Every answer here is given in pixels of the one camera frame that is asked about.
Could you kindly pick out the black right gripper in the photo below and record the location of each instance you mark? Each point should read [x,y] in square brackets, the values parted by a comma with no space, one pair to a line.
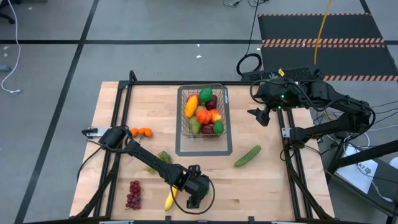
[270,105]

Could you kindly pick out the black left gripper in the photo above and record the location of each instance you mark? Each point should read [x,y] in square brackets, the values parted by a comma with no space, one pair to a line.
[196,186]

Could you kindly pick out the yellow banana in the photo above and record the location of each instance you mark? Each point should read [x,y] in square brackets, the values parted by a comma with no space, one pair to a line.
[170,199]

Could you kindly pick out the red yellow peach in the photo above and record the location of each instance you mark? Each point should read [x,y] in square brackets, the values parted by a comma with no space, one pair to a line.
[216,115]

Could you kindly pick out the green cucumber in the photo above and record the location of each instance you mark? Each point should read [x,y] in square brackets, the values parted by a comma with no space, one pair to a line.
[247,156]

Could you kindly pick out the dark red glossy fruit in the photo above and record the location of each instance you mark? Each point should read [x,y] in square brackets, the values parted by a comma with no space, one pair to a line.
[212,102]
[207,129]

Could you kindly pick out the orange persimmon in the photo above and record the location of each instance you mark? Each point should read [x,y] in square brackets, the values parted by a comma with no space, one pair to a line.
[203,116]

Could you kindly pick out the green grape bunch with leaf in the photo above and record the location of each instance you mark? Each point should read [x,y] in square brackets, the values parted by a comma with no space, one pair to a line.
[164,157]

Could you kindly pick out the green apple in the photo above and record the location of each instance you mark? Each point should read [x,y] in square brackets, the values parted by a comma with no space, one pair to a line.
[200,108]

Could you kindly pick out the red grape bunch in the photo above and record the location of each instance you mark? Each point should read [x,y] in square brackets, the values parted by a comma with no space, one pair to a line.
[134,194]

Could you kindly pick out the green pear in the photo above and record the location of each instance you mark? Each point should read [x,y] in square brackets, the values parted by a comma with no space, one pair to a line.
[194,125]

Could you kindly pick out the yellow orange mango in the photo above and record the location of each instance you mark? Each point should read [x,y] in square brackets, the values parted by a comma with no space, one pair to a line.
[191,106]

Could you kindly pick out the orange tangerine cluster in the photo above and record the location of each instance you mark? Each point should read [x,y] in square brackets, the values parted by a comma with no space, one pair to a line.
[148,132]

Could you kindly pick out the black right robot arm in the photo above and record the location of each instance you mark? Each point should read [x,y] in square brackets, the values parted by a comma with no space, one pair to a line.
[326,126]

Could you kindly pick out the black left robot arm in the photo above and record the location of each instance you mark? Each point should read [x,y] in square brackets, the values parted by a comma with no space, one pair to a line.
[149,160]

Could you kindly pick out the silver mounting plate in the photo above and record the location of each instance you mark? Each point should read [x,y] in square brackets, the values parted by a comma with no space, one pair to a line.
[286,132]

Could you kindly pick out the black hazard striped floor mat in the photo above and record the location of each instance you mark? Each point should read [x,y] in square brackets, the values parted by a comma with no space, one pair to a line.
[326,28]

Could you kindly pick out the white labelled sheet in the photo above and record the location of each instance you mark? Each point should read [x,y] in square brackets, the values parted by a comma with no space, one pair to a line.
[357,175]

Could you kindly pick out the grey box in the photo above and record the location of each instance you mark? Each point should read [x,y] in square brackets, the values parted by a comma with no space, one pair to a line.
[93,131]

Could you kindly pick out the black office chair base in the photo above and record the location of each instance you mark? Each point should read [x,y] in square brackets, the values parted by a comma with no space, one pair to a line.
[6,15]

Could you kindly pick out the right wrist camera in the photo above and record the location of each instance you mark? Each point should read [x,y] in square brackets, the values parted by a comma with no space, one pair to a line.
[273,90]

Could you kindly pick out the silver metal bracket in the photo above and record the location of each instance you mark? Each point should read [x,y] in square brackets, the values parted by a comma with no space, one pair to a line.
[116,222]
[283,222]

